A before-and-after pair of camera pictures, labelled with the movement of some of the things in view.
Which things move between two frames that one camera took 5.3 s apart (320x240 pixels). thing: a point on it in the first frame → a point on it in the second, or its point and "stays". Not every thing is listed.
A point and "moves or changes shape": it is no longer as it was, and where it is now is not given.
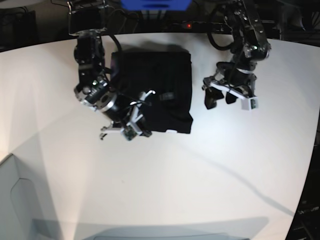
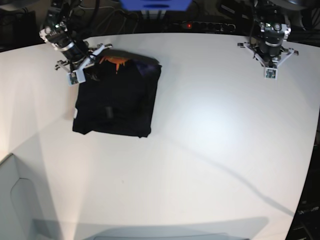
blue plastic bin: (156, 5) stays
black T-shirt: (166, 77) moves or changes shape
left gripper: (135, 121) → (80, 63)
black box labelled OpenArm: (306, 224) stays
